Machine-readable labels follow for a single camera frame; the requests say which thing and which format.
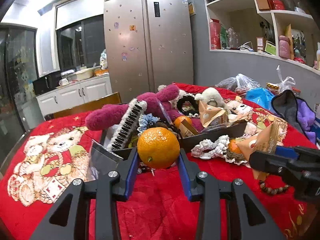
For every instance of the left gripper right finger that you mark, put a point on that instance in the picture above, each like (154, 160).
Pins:
(247, 218)

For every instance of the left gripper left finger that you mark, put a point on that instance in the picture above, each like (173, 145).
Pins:
(68, 217)

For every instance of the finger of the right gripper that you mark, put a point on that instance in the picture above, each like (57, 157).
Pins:
(297, 152)
(264, 164)

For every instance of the brown lace scrunchie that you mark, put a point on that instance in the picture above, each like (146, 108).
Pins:
(237, 159)

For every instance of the white lace scrunchie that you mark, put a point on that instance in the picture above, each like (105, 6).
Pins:
(208, 149)

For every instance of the orange tangerine front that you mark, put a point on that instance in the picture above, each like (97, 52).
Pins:
(158, 147)

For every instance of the orange tangerine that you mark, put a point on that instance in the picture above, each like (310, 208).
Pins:
(158, 147)
(181, 118)

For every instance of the orange tangerine back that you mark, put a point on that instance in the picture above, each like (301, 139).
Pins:
(181, 118)

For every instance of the gold triangle snack pack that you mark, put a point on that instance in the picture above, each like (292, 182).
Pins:
(210, 115)

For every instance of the purple cloth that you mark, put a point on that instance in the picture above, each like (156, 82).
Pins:
(306, 118)

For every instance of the black grey cloth bag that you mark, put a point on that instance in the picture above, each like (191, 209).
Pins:
(286, 106)

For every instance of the red teddy bear blanket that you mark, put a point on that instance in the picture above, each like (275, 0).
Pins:
(58, 150)

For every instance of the black storage box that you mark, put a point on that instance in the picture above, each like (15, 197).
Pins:
(212, 135)

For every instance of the blue plastic bag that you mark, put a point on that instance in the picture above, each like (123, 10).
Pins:
(261, 97)

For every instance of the magenta plush bear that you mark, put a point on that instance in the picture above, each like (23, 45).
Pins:
(157, 104)

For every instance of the blue lace scrunchie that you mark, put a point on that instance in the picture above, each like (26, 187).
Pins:
(144, 121)

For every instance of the clear plastic bag of food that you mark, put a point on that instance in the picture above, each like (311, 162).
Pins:
(239, 84)

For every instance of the black fuzzy scrunchie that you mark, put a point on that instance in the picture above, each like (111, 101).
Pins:
(188, 106)

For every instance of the white plush bear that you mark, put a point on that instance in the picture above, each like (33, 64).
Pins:
(212, 94)

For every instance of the wooden chair back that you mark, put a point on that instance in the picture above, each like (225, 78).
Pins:
(114, 99)

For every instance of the white kitchen cabinet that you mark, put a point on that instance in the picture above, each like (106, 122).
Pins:
(75, 94)

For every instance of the pink container on shelf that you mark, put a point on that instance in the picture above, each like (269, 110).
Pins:
(284, 47)

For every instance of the cream basin on counter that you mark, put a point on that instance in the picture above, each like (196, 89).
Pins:
(84, 74)

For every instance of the black microwave oven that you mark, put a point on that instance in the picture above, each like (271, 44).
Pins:
(47, 83)

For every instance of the red box on shelf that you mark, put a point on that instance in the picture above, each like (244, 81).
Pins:
(215, 28)

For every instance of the silver double door refrigerator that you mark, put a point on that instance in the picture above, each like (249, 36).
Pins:
(148, 44)

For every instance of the dark glass sliding door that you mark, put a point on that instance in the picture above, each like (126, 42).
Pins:
(18, 71)

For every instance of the white wall shelf unit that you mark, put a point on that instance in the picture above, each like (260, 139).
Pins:
(253, 27)

